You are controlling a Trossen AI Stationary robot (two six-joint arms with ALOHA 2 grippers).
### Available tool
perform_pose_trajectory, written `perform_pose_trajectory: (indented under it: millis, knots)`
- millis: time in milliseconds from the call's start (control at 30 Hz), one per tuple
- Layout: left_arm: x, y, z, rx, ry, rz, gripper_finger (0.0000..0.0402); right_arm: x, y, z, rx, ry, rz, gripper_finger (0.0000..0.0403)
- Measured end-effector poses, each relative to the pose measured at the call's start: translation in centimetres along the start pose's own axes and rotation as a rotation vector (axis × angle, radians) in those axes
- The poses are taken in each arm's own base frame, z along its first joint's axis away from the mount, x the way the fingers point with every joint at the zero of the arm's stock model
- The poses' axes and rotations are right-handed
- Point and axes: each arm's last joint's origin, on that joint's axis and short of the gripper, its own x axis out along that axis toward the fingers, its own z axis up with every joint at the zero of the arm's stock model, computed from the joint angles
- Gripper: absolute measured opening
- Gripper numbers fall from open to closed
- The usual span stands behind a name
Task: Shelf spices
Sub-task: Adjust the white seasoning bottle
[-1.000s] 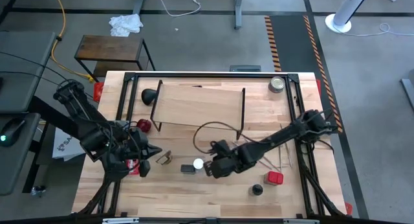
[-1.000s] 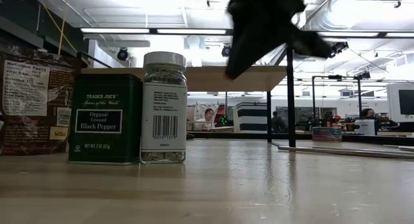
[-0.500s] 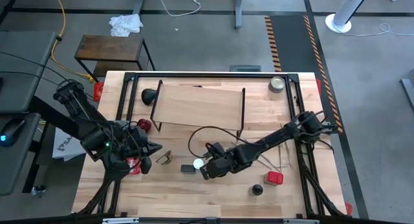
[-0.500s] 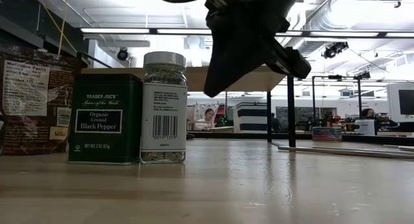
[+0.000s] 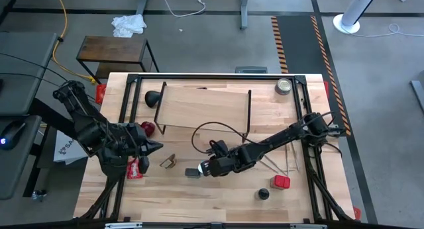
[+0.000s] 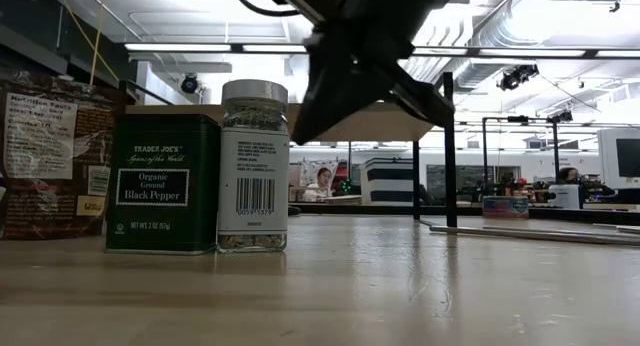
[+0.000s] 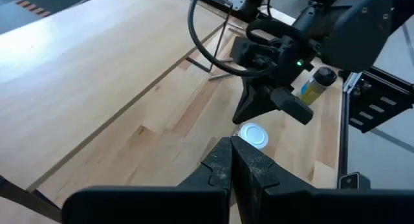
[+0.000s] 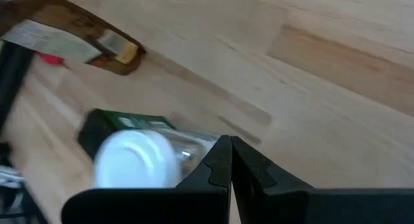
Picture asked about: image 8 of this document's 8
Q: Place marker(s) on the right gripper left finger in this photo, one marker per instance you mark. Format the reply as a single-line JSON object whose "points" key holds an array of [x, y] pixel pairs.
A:
{"points": [[194, 204]]}

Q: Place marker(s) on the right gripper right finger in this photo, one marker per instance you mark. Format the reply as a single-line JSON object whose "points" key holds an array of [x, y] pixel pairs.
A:
{"points": [[275, 201]]}

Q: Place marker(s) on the white-lid glass spice jar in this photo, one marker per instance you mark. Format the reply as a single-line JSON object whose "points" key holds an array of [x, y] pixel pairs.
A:
{"points": [[136, 159]]}

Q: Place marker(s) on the dark green spice tin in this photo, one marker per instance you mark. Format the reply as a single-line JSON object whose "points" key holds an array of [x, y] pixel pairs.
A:
{"points": [[106, 123]]}

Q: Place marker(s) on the brown small frame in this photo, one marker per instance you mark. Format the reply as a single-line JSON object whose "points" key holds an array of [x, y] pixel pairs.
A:
{"points": [[71, 21]]}

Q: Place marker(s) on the red candy packet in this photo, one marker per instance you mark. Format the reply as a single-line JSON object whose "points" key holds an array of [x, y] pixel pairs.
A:
{"points": [[51, 59]]}

